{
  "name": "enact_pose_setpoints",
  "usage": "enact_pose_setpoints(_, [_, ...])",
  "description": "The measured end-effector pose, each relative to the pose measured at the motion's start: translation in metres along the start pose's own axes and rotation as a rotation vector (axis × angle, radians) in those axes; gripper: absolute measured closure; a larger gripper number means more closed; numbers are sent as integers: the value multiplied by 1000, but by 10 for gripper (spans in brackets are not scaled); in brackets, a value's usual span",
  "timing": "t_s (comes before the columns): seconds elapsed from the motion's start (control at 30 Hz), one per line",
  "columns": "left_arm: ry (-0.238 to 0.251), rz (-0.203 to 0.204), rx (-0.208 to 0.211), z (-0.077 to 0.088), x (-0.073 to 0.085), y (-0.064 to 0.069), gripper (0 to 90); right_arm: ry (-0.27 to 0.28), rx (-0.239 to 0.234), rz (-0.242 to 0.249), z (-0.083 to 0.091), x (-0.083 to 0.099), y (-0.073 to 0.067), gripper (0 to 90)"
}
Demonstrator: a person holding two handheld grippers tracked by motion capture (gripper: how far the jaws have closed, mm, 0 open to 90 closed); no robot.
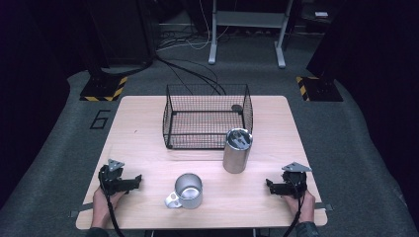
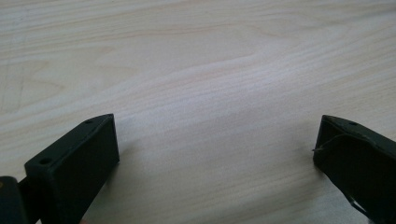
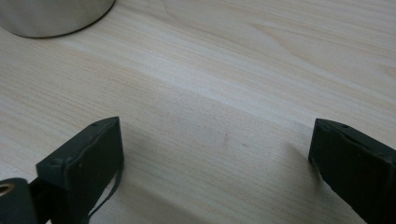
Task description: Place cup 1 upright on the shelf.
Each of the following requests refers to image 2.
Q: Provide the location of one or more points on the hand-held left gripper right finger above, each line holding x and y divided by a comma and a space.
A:
361, 165

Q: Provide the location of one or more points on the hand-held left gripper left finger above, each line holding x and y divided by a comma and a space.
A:
74, 161

